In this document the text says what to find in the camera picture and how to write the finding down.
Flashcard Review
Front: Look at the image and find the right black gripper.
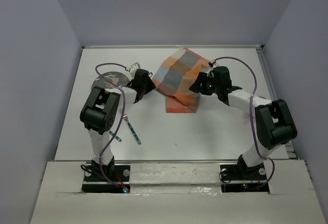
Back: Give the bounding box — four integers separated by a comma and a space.
188, 72, 220, 96

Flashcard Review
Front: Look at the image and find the fork with teal handle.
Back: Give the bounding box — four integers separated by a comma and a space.
119, 108, 141, 145

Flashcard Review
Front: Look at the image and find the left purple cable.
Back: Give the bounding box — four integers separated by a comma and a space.
95, 63, 131, 193

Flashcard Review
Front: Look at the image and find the aluminium table edge rail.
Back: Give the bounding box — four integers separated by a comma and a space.
82, 45, 262, 50

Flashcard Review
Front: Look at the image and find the orange grey checkered cloth napkin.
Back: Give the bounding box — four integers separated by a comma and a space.
153, 48, 209, 113

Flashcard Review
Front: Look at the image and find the spoon with teal handle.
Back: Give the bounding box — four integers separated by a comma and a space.
109, 131, 122, 142

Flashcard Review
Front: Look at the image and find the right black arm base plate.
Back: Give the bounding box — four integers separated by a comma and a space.
218, 164, 269, 193

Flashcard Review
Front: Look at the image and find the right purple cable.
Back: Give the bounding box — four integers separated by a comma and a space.
210, 56, 276, 191

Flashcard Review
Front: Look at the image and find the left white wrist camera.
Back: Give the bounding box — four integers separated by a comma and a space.
129, 63, 140, 78

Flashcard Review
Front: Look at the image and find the dark round deer plate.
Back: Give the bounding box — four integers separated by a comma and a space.
91, 71, 130, 89

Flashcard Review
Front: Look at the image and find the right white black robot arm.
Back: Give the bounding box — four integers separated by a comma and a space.
189, 66, 297, 179

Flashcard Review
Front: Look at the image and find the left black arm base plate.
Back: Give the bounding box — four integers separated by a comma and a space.
80, 162, 131, 194

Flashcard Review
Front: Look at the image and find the white front cover panel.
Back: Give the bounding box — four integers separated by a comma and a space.
31, 160, 325, 223

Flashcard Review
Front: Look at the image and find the purple cable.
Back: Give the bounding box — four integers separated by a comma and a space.
210, 56, 276, 191
95, 63, 131, 193

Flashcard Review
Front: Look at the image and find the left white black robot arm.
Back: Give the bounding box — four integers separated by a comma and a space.
80, 68, 155, 180

